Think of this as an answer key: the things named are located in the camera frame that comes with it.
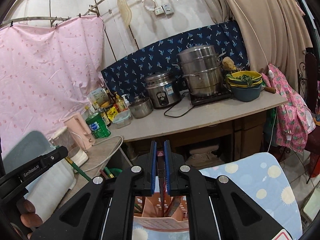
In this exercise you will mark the green detergent bottle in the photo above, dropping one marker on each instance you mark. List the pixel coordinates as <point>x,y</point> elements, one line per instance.
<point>97,126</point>

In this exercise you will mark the beige curtain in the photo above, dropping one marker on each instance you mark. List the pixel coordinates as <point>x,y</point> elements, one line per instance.
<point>273,31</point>

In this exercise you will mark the navy patterned cloth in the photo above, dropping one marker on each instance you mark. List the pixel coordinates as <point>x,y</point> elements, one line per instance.
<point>127,75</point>

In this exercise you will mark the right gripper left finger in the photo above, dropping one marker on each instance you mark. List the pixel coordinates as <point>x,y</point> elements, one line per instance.
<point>103,208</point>

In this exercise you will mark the pink electric kettle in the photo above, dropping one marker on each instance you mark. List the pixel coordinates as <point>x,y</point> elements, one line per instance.
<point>80,131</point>

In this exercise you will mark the wooden counter shelf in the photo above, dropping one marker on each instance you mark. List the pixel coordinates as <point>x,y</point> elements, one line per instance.
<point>215,118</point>

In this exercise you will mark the black induction cooker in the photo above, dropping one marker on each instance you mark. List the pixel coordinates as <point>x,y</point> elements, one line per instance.
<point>224,94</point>

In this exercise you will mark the hanging wooden board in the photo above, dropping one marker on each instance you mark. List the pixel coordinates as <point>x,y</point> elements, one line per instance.
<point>125,12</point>

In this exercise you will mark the small steel pot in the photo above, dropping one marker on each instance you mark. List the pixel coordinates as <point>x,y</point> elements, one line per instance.
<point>141,107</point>

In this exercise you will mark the silver rice cooker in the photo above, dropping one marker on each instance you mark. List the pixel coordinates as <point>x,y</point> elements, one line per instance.
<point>162,89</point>

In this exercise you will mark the pink perforated utensil holder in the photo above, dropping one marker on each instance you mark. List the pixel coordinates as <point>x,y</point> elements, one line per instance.
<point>153,216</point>

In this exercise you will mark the wall power outlets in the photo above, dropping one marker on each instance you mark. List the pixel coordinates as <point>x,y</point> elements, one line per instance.
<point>164,9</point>

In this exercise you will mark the pink floral garment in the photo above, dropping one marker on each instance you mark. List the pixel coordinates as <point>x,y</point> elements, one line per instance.
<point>294,121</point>

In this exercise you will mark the light blue dotted tablecloth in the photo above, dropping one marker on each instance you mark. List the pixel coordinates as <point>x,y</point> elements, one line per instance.
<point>261,177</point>

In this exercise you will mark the green chopstick gold band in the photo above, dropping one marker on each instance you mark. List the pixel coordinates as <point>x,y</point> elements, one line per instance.
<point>77,168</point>

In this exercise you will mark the left hand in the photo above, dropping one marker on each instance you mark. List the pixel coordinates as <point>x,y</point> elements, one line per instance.
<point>25,220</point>

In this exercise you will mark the stainless steel steamer pot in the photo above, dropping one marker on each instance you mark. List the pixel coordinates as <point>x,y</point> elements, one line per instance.
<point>201,68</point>

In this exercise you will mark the pink dotted curtain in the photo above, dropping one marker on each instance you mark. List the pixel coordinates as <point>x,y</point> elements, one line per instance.
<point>46,75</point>

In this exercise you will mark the dark red chopstick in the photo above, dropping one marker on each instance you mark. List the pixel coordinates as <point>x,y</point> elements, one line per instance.
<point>161,179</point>
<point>103,174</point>

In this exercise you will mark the blue bowl with vegetables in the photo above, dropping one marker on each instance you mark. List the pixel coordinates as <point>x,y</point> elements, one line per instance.
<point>244,85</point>

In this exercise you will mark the clear plastic food box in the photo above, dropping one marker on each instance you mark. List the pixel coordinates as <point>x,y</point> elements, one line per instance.
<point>122,119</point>

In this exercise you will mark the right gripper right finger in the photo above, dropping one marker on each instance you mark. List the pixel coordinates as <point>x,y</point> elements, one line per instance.
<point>217,207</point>

